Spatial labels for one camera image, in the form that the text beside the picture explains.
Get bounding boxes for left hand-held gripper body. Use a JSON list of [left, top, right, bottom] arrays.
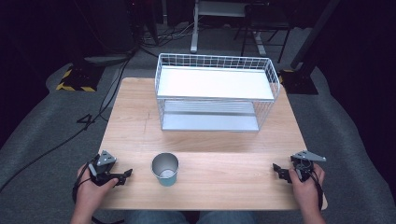
[[88, 149, 120, 188]]

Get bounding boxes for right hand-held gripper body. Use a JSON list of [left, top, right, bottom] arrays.
[[290, 149, 327, 183]]

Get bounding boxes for person's right hand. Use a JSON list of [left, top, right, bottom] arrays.
[[288, 163, 326, 215]]

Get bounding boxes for person's left hand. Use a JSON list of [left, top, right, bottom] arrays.
[[74, 162, 120, 215]]

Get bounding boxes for light blue cup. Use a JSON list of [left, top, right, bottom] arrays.
[[150, 152, 180, 188]]

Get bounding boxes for person's blue jeans legs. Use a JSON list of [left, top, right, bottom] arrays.
[[123, 210, 258, 224]]

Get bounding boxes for black yellow striped stand base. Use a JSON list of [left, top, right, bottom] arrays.
[[55, 63, 106, 93]]

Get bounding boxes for dark slanted stand pole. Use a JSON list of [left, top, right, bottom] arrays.
[[290, 0, 342, 70]]

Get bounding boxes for black chair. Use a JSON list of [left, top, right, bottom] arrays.
[[233, 2, 295, 64]]

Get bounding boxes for right hand-held gripper cable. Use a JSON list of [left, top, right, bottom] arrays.
[[306, 161, 325, 213]]

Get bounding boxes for hand-held gripper cable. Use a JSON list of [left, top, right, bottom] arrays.
[[71, 160, 125, 224], [306, 161, 325, 213]]

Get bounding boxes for left hand-held gripper cable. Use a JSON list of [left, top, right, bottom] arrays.
[[71, 160, 125, 224]]

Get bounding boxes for long black floor cable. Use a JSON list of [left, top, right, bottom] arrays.
[[0, 57, 134, 194]]

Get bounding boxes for grey flat base plate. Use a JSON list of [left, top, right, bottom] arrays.
[[83, 53, 134, 65]]

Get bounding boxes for white wire shelf rack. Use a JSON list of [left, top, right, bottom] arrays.
[[154, 52, 281, 133]]

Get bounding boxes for bundle of floor cables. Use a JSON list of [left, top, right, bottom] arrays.
[[139, 21, 202, 59]]

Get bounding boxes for white desk frame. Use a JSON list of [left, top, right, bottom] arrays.
[[190, 0, 269, 58]]

